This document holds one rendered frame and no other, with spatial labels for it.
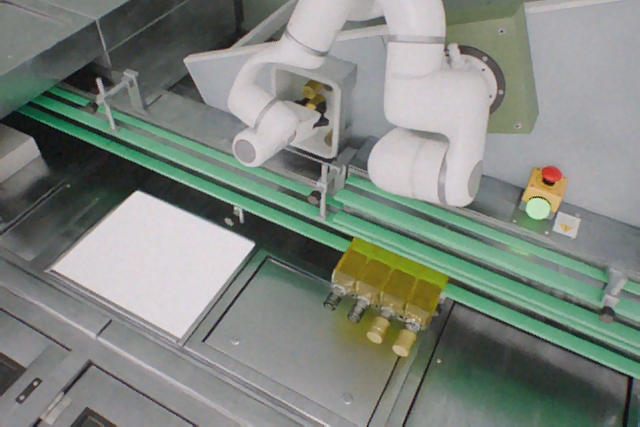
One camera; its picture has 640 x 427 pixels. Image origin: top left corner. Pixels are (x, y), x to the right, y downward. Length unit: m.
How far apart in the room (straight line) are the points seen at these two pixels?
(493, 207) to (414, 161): 0.42
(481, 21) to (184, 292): 0.90
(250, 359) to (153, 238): 0.44
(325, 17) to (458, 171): 0.33
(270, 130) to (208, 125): 0.53
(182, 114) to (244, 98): 0.56
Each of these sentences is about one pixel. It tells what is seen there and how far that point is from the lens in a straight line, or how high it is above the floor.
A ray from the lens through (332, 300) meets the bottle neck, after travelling 1.17.
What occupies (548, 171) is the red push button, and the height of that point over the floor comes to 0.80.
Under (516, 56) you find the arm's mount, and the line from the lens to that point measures 1.02.
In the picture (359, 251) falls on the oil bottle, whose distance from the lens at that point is 1.23.
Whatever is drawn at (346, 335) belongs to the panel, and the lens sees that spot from 1.29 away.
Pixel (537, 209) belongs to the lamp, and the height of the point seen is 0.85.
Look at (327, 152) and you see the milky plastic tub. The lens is 1.31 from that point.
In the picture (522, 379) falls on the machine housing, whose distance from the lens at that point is 1.37.
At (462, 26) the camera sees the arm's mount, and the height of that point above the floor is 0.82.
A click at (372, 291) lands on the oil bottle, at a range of 1.17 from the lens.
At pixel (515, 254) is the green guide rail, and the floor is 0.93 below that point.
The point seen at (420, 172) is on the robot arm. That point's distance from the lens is 0.82.
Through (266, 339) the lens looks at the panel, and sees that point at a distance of 1.28.
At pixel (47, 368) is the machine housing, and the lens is 1.42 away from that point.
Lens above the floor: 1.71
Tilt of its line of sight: 39 degrees down
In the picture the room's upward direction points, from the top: 143 degrees counter-clockwise
